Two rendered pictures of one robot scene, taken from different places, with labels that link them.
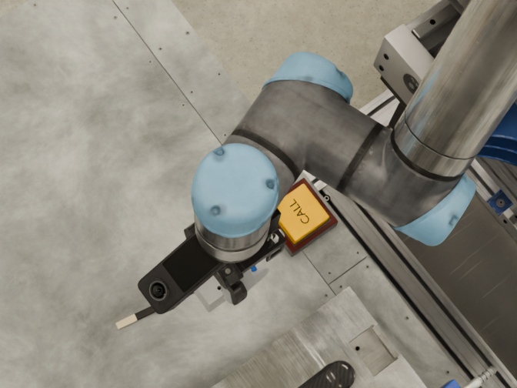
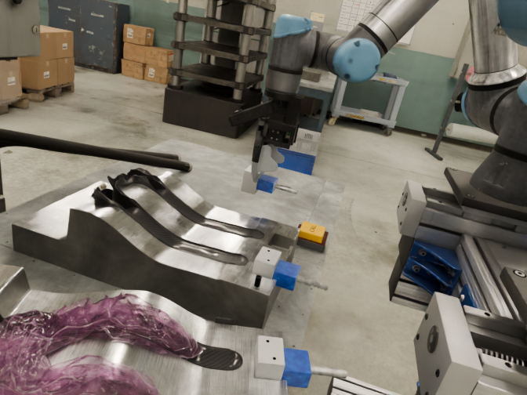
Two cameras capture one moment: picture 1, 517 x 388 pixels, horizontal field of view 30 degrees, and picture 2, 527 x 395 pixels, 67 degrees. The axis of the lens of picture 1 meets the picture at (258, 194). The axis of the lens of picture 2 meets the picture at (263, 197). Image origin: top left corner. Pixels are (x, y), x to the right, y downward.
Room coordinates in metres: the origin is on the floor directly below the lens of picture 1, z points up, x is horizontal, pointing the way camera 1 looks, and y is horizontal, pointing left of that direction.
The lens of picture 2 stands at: (-0.23, -0.75, 1.28)
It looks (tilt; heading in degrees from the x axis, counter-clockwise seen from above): 23 degrees down; 58
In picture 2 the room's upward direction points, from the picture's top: 11 degrees clockwise
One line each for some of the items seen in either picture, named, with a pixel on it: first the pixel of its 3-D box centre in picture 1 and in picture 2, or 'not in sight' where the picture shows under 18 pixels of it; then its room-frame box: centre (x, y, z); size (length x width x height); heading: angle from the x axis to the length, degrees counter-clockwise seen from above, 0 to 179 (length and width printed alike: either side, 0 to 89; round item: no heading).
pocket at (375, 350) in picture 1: (372, 350); (280, 249); (0.20, -0.18, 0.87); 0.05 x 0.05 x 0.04; 46
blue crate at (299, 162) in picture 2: not in sight; (285, 154); (1.98, 2.48, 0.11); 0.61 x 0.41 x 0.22; 141
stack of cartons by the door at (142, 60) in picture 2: not in sight; (149, 54); (1.56, 6.54, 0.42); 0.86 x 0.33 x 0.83; 141
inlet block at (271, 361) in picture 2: not in sight; (300, 367); (0.08, -0.44, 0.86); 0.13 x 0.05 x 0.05; 153
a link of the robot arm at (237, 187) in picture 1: (235, 195); (292, 44); (0.26, 0.02, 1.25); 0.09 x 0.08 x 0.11; 157
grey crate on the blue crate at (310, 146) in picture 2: not in sight; (288, 138); (1.98, 2.48, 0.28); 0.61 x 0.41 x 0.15; 141
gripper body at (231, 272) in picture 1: (235, 236); (278, 118); (0.26, 0.02, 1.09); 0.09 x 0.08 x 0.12; 136
